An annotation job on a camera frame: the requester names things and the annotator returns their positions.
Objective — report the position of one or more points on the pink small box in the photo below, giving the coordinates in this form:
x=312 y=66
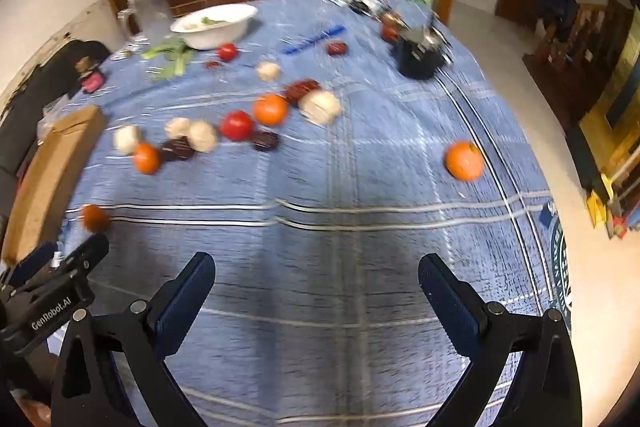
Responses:
x=93 y=82

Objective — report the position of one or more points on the clear glass jug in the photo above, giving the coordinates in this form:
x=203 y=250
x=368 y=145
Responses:
x=150 y=12

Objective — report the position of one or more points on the wooden rack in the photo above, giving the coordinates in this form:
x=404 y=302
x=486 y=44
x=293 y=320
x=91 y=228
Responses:
x=575 y=67

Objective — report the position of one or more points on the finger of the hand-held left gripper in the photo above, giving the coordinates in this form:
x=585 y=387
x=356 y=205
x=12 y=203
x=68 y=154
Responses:
x=32 y=259
x=87 y=252

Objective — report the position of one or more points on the black cylindrical device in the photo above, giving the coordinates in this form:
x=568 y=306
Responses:
x=417 y=59

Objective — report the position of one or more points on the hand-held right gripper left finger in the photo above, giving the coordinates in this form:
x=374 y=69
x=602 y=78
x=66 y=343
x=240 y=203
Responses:
x=182 y=302

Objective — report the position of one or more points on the red tomato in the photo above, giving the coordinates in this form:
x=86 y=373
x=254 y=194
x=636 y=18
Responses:
x=236 y=125
x=390 y=32
x=227 y=52

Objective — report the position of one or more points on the dark clothing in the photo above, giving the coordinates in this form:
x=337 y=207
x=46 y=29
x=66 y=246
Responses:
x=557 y=7

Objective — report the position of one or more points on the green vegetable stalks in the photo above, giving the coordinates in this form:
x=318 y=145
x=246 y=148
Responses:
x=177 y=57

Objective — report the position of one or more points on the greens in bowl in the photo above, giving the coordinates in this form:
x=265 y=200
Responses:
x=202 y=23

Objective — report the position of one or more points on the cardboard box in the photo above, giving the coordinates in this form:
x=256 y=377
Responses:
x=50 y=177

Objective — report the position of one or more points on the bunch of keys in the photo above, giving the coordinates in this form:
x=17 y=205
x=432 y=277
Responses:
x=360 y=4

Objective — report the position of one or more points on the large red date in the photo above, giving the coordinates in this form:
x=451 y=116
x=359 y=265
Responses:
x=301 y=90

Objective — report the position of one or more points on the white bowl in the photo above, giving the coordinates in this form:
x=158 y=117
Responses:
x=220 y=32

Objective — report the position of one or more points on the small red date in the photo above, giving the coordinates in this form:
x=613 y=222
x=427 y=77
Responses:
x=213 y=65

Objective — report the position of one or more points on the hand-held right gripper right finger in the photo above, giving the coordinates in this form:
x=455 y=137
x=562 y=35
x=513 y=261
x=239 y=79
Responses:
x=450 y=302

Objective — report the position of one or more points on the blue marker pen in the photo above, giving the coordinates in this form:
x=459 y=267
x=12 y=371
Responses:
x=312 y=39

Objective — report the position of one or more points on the orange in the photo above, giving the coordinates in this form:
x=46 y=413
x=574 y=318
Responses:
x=465 y=160
x=270 y=109
x=95 y=217
x=147 y=158

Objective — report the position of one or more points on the blue plaid tablecloth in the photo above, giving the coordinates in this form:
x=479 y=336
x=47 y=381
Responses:
x=350 y=207

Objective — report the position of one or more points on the black sofa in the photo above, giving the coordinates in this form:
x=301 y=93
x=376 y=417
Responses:
x=45 y=77

